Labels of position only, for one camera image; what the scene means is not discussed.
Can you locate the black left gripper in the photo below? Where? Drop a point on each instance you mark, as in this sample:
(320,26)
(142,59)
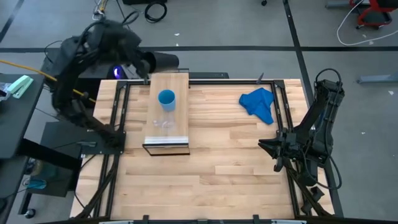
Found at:
(136,49)

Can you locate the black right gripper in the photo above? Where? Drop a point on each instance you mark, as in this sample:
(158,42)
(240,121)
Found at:
(289,144)

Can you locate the black cup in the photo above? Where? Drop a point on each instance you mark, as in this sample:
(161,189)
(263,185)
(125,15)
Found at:
(166,62)

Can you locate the light blue plastic cup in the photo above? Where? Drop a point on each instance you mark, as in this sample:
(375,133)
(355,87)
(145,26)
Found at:
(167,100)

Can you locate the clear glass cup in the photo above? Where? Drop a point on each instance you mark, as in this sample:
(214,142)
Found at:
(164,125)

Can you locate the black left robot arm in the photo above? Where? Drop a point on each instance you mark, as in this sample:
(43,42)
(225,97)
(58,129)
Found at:
(68,93)

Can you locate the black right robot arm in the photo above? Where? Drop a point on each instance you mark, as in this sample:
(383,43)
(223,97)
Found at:
(320,124)

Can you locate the blue cloth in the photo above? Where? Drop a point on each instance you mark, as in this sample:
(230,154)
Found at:
(258,102)

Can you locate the black computer case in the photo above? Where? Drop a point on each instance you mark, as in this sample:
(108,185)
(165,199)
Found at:
(99,72)

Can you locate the black power strip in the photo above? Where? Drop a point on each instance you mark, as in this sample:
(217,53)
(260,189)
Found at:
(208,75)

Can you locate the white and yellow plug cluster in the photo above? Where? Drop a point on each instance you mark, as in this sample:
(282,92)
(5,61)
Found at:
(99,11)

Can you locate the grey metal bar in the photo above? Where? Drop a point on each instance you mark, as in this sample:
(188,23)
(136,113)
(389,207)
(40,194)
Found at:
(377,79)

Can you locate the mint green stapler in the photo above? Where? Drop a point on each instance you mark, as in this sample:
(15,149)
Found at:
(20,86)

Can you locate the black side desk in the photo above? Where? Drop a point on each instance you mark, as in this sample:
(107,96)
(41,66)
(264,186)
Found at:
(15,124)

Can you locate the red cart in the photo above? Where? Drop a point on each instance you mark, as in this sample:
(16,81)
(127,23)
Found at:
(370,17)

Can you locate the teal object under desk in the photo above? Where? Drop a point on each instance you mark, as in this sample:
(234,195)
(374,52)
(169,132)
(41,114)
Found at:
(36,184)

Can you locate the black metal table frame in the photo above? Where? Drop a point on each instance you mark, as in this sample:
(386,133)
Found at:
(224,82)

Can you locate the wooden shelf with black frame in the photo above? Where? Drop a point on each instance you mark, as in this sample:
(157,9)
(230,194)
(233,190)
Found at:
(168,140)

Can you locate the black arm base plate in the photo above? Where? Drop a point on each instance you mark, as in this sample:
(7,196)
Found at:
(93,146)

